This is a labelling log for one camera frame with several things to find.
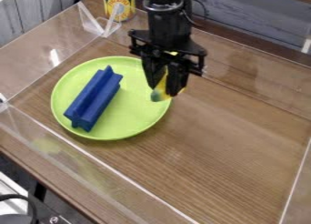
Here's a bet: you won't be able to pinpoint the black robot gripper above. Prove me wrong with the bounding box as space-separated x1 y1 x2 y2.
128 0 207 97

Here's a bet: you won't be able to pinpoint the yellow toy banana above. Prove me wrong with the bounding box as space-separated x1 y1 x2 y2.
149 51 185 103

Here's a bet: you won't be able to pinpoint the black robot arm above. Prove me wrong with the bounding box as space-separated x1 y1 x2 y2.
128 0 208 102

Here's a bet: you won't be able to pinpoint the green round plate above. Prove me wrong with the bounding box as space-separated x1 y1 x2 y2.
49 56 171 140

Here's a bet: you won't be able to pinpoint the blue star-shaped block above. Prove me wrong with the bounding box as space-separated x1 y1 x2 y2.
63 66 123 132

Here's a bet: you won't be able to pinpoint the yellow labelled tin can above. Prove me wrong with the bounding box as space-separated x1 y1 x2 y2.
103 0 136 22

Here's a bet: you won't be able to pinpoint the clear acrylic tray walls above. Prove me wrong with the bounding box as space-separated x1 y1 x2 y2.
0 1 311 224

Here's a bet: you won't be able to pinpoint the black metal bracket with bolt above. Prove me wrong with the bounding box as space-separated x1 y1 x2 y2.
28 195 73 224

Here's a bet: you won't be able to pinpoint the black cable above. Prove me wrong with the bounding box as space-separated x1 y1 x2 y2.
0 193 39 224

